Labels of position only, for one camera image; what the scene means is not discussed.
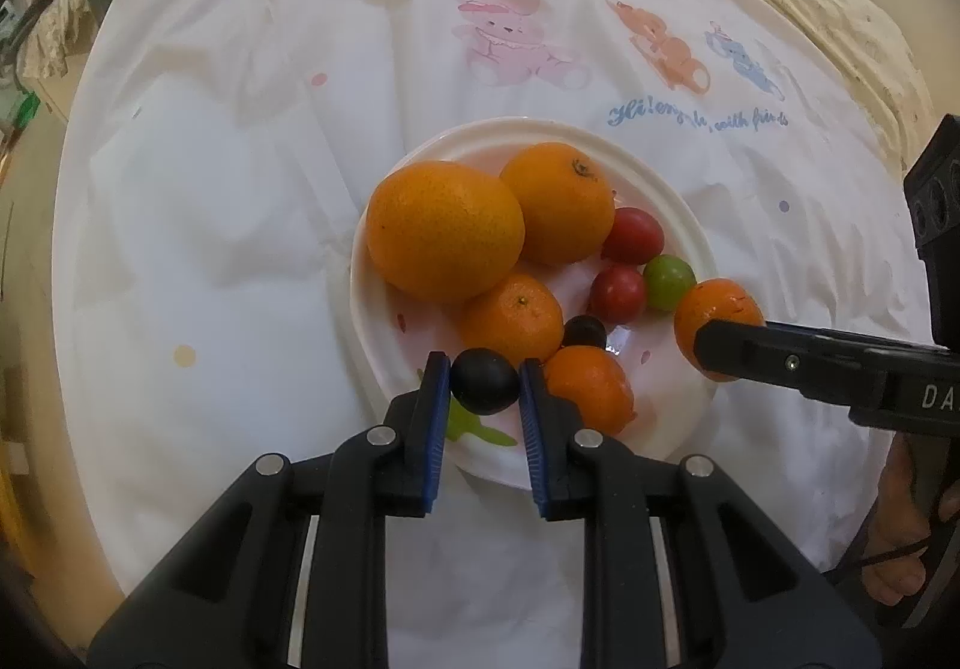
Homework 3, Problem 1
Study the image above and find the pale yellow patterned quilt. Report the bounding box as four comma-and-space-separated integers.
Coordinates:
660, 0, 938, 152

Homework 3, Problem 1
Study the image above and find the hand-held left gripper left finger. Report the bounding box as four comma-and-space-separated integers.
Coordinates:
88, 352, 451, 669

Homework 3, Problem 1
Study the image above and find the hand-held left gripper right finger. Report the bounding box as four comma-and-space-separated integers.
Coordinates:
519, 359, 882, 669

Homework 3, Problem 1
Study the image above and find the person's foot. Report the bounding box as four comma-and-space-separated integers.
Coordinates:
859, 440, 942, 606

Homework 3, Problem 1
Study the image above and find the green grape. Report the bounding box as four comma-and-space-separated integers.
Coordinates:
643, 255, 696, 312

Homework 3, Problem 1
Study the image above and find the large orange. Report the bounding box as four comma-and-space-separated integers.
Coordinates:
366, 160, 526, 306

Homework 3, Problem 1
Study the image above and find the large red cherry tomato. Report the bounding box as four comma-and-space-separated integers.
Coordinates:
600, 207, 665, 265

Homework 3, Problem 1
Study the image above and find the small red cherry tomato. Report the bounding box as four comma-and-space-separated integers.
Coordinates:
589, 265, 647, 323

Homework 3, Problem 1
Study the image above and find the pink dotted oval plate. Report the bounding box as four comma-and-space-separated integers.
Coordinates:
350, 116, 719, 490

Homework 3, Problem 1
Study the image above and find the small mandarin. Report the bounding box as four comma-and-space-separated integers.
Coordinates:
544, 345, 635, 436
673, 278, 766, 383
459, 273, 565, 370

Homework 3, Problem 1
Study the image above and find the white printed tablecloth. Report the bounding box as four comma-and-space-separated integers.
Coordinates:
52, 0, 938, 669

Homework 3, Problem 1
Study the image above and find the dark purple grape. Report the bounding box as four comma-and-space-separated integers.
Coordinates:
450, 349, 520, 415
562, 315, 608, 350

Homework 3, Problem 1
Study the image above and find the medium orange with stem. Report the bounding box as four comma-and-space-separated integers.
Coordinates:
500, 142, 616, 266

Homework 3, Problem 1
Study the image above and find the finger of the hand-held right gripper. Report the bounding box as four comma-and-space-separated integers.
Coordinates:
694, 320, 893, 407

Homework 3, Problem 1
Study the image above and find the black sandal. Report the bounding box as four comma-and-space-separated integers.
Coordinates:
825, 538, 935, 584

